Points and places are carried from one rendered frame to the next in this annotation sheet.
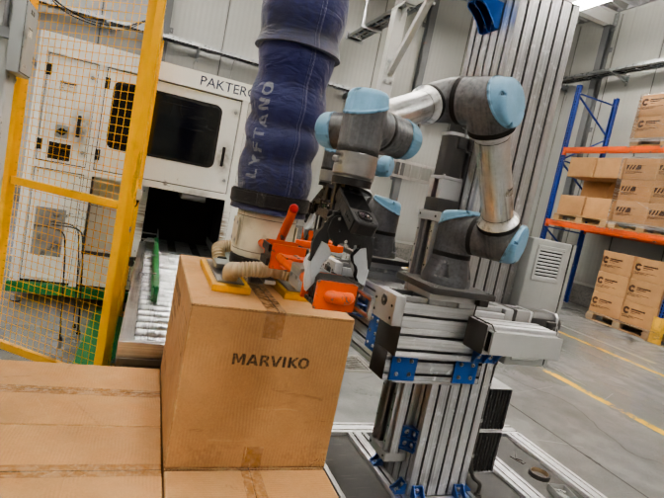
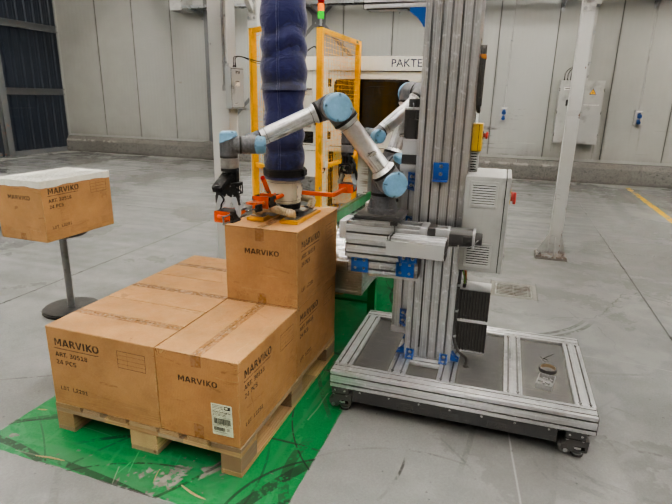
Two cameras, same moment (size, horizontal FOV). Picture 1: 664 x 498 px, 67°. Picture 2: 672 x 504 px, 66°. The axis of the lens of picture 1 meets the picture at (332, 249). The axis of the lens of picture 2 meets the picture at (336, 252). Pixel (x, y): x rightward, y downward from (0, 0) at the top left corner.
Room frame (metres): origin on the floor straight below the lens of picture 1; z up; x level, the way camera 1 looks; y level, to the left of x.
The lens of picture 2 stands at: (-0.53, -1.77, 1.57)
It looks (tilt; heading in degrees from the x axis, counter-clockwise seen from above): 17 degrees down; 39
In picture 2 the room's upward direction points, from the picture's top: 1 degrees clockwise
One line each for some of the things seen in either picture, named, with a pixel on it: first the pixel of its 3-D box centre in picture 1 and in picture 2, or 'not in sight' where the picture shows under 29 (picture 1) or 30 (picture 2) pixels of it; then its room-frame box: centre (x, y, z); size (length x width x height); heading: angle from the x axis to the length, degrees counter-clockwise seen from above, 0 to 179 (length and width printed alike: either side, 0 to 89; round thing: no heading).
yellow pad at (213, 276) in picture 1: (223, 270); (269, 210); (1.40, 0.29, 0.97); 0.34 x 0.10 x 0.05; 21
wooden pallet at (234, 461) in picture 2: not in sight; (214, 374); (1.04, 0.38, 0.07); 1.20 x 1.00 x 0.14; 21
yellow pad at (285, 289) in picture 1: (288, 278); (301, 213); (1.47, 0.11, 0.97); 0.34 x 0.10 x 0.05; 21
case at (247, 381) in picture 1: (242, 347); (285, 251); (1.43, 0.20, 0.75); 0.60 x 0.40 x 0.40; 21
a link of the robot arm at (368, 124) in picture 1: (364, 123); (229, 144); (0.89, -0.01, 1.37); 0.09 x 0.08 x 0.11; 141
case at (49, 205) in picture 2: not in sight; (57, 202); (1.00, 2.03, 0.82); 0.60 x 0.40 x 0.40; 20
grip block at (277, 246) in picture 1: (284, 255); (264, 200); (1.20, 0.11, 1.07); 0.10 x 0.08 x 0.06; 111
